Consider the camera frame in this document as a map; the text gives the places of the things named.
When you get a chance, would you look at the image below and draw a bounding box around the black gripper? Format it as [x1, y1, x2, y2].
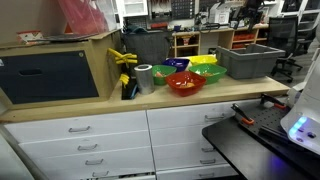
[244, 0, 266, 33]

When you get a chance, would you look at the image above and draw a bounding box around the yellow plastic bowl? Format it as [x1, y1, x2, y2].
[187, 54, 219, 67]

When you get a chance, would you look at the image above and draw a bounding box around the green plastic bowl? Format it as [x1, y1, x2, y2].
[188, 63, 228, 85]
[151, 64, 178, 86]

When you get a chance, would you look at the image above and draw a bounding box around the blue plastic bowl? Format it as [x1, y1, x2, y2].
[162, 57, 191, 73]

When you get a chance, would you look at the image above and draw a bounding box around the red plastic bowl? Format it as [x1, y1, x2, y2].
[165, 70, 207, 98]

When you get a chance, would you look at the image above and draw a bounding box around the orange storage bin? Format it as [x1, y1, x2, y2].
[232, 33, 256, 43]

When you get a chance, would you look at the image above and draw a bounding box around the black office chair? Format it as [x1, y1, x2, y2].
[266, 15, 304, 84]
[295, 13, 318, 56]

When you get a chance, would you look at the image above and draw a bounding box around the gray plastic bin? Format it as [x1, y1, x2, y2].
[215, 43, 287, 80]

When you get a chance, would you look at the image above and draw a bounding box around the wooden desk with cubbies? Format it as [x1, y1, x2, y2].
[172, 23, 270, 58]

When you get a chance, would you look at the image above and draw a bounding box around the black tool pegboard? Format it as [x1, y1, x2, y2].
[149, 0, 196, 20]

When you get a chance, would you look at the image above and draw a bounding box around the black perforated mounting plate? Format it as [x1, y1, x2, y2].
[234, 99, 293, 143]

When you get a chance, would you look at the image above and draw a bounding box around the dark gray fabric bin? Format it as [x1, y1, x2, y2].
[122, 30, 173, 67]

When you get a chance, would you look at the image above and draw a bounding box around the shiny metal cylinder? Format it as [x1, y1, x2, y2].
[133, 63, 156, 95]

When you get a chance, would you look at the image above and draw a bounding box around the black table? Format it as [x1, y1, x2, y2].
[201, 114, 320, 180]

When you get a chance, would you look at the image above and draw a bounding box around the wooden cabinet with black panel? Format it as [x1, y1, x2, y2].
[0, 29, 123, 111]

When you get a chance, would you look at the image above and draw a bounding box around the pink plastic bag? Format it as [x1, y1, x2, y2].
[57, 0, 118, 36]

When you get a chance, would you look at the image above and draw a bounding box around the white drawer cabinet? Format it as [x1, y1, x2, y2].
[3, 97, 268, 180]

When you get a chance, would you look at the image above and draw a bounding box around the orange and white carton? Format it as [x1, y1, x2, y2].
[16, 30, 45, 45]

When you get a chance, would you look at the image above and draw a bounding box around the black clamp with orange handle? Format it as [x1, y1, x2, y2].
[259, 93, 288, 111]
[230, 103, 256, 126]

